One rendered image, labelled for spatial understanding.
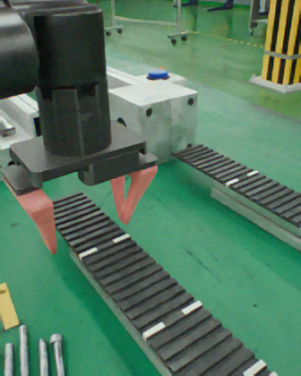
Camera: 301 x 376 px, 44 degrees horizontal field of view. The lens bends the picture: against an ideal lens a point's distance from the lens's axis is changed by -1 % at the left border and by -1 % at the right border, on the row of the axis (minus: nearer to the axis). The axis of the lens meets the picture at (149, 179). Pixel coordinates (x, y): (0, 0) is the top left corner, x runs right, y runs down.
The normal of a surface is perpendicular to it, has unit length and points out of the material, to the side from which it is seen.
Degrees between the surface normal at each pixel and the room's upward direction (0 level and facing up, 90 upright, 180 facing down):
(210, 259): 0
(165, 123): 90
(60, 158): 0
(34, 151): 0
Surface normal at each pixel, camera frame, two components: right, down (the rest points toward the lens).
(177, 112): 0.57, 0.39
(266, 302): -0.02, -0.87
